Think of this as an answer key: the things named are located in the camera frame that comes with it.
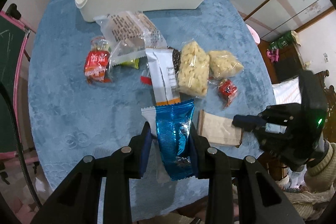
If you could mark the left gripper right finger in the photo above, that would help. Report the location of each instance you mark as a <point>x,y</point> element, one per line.
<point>260,199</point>

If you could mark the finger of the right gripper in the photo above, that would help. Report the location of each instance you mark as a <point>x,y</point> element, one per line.
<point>248,122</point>

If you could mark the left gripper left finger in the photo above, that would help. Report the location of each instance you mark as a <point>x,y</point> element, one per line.
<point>76,199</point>

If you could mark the brown paper snack bar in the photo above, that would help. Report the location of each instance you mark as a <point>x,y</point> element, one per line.
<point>219,130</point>

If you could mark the small red snack packet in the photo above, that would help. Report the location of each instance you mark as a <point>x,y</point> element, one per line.
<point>227,91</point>

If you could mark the blue foil snack packet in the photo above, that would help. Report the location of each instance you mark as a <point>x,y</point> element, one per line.
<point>173,125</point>

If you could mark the clear bag puffed chunks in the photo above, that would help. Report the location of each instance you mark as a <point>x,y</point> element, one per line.
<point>224,64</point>

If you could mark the white printed snack bar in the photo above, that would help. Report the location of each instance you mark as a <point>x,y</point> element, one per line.
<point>149,113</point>

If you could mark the clear pack peanut puffs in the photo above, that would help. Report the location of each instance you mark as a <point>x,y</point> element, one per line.
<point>193,70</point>

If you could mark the dark crinkled snack packet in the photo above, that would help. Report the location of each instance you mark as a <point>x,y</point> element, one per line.
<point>176,56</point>

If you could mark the white orange wrapper bar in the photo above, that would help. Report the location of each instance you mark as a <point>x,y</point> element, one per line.
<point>163,76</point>

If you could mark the small dark red packet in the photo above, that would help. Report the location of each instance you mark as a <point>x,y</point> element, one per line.
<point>145,77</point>

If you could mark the red clear candy packet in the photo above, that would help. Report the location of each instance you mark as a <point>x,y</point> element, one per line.
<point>97,66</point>

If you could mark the clear bag brown bread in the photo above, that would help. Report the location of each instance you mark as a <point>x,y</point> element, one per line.
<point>129,34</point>

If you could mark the white striped bedding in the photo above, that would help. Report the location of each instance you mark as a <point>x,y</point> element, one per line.
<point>287,92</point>

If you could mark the dark wooden cabinet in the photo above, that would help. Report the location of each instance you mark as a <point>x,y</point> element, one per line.
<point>288,66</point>

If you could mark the pink toy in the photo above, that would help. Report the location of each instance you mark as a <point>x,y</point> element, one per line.
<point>273,55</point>

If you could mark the blue plush table cover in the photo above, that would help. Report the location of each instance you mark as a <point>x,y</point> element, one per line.
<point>71,118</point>

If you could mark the pink plastic stool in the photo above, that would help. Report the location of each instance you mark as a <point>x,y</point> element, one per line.
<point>254,34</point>

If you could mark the green bag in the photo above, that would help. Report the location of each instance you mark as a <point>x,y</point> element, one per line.
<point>283,41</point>

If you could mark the green yellow snack packet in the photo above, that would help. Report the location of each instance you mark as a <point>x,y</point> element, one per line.
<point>131,63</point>

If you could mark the green chalkboard pink frame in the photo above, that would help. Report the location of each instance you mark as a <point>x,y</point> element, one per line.
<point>15,33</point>

